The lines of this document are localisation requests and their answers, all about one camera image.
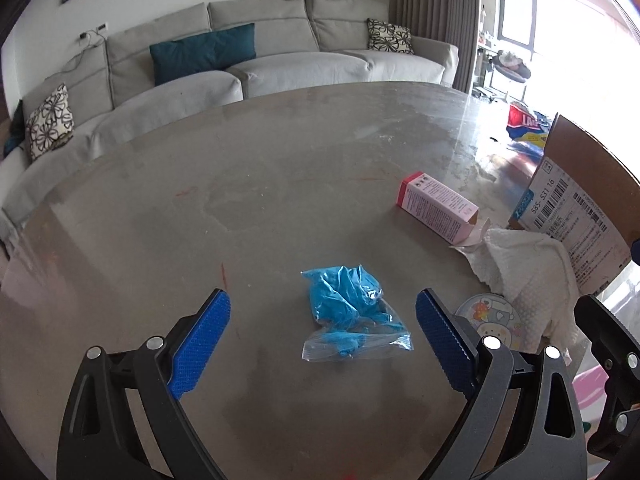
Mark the brown cardboard box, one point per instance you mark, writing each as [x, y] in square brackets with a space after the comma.
[580, 180]

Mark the large window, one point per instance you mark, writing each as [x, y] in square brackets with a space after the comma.
[560, 25]

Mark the white desk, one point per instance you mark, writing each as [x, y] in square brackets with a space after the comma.
[484, 50]

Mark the light grey sofa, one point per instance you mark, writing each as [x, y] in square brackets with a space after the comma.
[175, 105]

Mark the clear bag of blue gloves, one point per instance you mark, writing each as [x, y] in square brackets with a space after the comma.
[345, 300]

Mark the floral white waste bin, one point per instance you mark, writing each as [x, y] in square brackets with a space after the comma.
[592, 385]

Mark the colourful plastic bag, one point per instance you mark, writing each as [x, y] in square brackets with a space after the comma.
[525, 125]

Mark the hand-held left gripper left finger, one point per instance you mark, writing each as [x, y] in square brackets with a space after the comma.
[200, 345]

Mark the brown curtain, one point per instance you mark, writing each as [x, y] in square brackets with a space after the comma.
[430, 5]

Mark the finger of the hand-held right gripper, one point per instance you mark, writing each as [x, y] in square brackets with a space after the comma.
[617, 345]
[636, 251]

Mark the pink carton box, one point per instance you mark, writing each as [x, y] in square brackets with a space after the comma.
[435, 207]

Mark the dark teal cushion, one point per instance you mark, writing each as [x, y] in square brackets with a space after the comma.
[14, 132]

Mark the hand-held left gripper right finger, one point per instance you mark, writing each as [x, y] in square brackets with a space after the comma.
[442, 340]

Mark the flower patterned cushion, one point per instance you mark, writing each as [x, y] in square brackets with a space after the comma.
[50, 122]
[390, 36]

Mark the swivel chair with clothes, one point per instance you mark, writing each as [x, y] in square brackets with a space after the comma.
[512, 65]

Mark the white paper towel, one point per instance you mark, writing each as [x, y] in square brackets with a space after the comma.
[530, 270]

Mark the round cartoon paper disc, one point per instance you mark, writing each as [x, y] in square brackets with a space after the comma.
[487, 317]

